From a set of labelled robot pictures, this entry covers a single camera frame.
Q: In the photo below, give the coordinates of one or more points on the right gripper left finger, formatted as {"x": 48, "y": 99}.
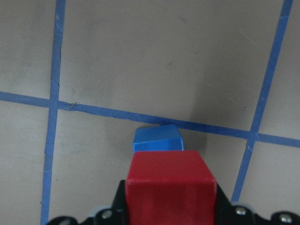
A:
{"x": 116, "y": 214}

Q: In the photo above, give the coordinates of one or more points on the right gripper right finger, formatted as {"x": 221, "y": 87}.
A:
{"x": 228, "y": 214}

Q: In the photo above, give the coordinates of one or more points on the red wooden block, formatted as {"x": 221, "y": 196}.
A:
{"x": 170, "y": 188}

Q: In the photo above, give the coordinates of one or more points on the blue wooden block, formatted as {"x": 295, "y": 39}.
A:
{"x": 159, "y": 138}

